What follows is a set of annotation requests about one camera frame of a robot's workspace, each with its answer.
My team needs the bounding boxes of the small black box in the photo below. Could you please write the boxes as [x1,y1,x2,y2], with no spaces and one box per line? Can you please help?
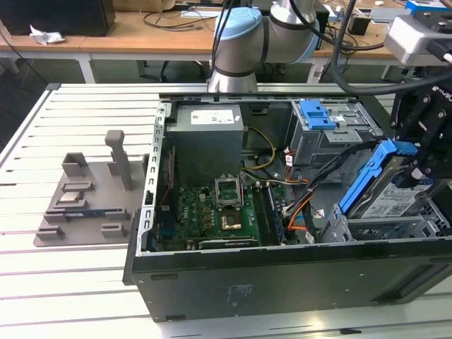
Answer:
[347,16,371,36]

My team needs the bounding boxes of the dark RAM stick on rack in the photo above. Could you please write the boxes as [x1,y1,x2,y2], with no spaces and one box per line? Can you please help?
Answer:
[63,210,106,219]

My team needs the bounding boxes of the silver CPU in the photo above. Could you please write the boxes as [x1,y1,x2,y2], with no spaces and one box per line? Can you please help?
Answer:
[59,191,81,205]

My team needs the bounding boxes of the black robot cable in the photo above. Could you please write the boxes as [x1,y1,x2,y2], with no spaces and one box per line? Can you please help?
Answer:
[331,0,407,97]

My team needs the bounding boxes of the thin red wire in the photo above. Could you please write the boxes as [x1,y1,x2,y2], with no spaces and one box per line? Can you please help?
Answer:
[160,147,177,213]

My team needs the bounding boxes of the orange wire bundle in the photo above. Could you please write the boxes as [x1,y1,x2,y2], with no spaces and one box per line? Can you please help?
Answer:
[287,196,312,233]

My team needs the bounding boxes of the brown wooden desk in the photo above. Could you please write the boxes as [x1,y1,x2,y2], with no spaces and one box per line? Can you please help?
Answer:
[0,8,400,85]

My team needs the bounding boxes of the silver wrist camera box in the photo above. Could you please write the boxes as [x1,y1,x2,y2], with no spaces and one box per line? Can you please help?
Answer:
[383,13,452,67]

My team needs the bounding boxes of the black graphics card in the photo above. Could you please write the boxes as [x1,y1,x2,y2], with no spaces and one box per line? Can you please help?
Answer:
[196,237,261,251]

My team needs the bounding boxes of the green motherboard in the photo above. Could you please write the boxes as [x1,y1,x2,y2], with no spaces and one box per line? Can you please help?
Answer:
[157,183,294,250]

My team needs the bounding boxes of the yellow wire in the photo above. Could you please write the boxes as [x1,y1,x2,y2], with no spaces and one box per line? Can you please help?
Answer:
[241,126,277,171]

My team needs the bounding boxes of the grey Dell power supply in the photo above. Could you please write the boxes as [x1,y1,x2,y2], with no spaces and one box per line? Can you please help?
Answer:
[165,105,245,179]

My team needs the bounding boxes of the grey metal disk bay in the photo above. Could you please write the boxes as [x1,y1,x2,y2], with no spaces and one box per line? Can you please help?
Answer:
[319,199,452,245]

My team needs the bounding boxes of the black cable bundle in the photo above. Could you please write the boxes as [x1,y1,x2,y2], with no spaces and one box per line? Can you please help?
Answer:
[302,140,376,245]

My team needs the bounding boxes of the black RAM slot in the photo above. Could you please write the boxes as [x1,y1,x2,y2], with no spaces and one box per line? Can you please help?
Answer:
[260,185,280,246]
[251,185,272,247]

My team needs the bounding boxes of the large black box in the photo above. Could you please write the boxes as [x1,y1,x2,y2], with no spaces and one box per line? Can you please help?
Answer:
[0,0,116,37]

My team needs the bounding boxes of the hard disk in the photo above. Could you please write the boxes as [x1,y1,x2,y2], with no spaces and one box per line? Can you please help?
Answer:
[333,138,437,220]

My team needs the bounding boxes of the grey parts rack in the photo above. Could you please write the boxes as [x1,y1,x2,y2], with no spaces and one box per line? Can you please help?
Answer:
[33,129,150,248]

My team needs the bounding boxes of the metal socket cover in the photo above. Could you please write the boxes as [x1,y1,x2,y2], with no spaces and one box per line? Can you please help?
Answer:
[214,174,244,210]

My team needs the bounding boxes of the crumpled white paper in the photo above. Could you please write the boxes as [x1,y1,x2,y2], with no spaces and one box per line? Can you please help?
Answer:
[29,24,66,46]

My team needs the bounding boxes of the blue RAM stick in slot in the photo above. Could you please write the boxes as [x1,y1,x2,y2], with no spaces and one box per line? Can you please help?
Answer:
[266,183,286,245]

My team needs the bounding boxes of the grey metal drive cage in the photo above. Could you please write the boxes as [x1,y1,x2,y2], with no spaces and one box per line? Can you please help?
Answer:
[290,100,385,182]

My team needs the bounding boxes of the blue plastic latch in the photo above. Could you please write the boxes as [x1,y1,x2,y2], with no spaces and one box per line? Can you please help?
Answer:
[299,100,337,131]

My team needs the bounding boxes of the black open PC case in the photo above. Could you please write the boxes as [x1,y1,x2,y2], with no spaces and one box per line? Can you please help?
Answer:
[121,92,452,323]

